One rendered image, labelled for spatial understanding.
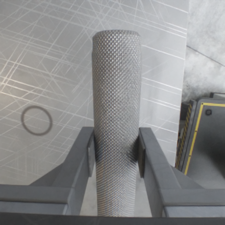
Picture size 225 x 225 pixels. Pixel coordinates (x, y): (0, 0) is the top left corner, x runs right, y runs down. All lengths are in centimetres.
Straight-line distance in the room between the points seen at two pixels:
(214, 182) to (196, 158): 23
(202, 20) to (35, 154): 122
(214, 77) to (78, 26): 116
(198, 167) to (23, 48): 107
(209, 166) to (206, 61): 69
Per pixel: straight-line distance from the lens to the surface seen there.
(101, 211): 18
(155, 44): 31
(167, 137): 35
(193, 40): 128
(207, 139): 108
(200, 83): 132
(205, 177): 122
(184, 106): 117
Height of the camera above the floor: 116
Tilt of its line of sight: 73 degrees down
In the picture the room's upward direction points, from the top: 175 degrees counter-clockwise
